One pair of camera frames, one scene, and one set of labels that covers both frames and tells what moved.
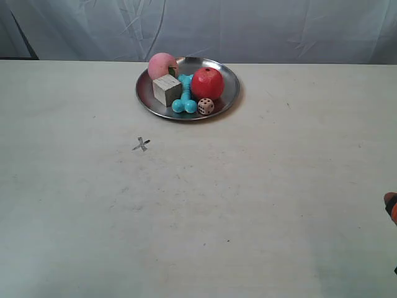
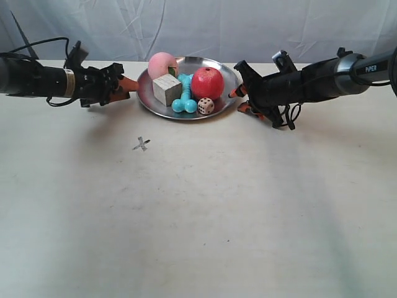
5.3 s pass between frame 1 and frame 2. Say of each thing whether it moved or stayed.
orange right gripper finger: moved
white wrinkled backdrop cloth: stayed
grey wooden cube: stayed
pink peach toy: stayed
